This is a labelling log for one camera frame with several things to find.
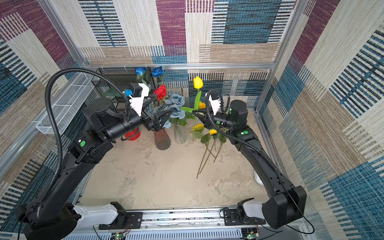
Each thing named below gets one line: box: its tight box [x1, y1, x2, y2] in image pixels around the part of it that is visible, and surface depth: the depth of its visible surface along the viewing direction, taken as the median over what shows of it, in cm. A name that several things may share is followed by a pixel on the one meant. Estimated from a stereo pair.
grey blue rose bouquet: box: [145, 92, 186, 129], surface depth 75 cm
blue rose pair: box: [134, 66, 164, 93], surface depth 80 cm
